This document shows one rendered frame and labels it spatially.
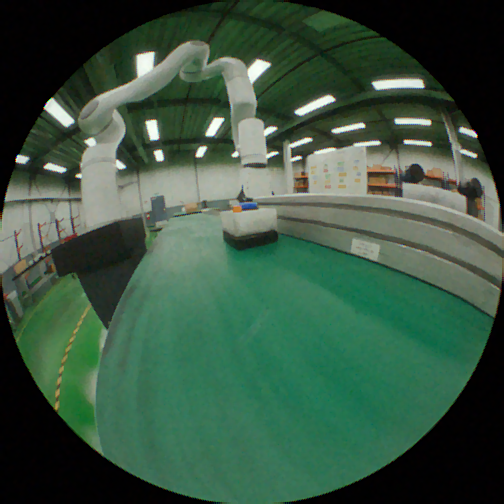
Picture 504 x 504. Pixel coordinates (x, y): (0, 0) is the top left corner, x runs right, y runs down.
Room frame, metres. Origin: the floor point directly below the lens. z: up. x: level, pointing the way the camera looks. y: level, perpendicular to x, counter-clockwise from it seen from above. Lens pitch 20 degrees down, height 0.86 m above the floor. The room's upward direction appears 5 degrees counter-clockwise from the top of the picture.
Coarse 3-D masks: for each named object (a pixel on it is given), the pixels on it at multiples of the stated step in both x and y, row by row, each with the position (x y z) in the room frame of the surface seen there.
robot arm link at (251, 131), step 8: (248, 120) 0.45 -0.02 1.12; (256, 120) 0.46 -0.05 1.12; (240, 128) 0.47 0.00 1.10; (248, 128) 0.45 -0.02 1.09; (256, 128) 0.46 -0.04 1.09; (240, 136) 0.48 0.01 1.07; (248, 136) 0.46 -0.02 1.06; (256, 136) 0.45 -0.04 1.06; (264, 136) 0.48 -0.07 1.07; (240, 144) 0.48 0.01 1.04; (248, 144) 0.46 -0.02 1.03; (256, 144) 0.45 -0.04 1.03; (264, 144) 0.47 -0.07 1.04; (240, 152) 0.49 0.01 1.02; (248, 152) 0.46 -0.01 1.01; (256, 152) 0.45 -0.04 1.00; (264, 152) 0.47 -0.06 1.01
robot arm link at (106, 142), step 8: (120, 120) 0.38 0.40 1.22; (112, 128) 0.35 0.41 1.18; (120, 128) 0.39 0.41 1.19; (96, 136) 0.31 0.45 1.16; (104, 136) 0.34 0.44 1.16; (112, 136) 0.37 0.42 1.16; (120, 136) 0.39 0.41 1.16; (96, 144) 0.29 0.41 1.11; (104, 144) 0.31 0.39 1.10; (112, 144) 0.34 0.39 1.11; (88, 152) 0.27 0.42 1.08; (96, 152) 0.28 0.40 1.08; (104, 152) 0.30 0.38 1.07; (112, 152) 0.34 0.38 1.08; (88, 160) 0.27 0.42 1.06; (96, 160) 0.28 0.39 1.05; (104, 160) 0.30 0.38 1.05; (112, 160) 0.34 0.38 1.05
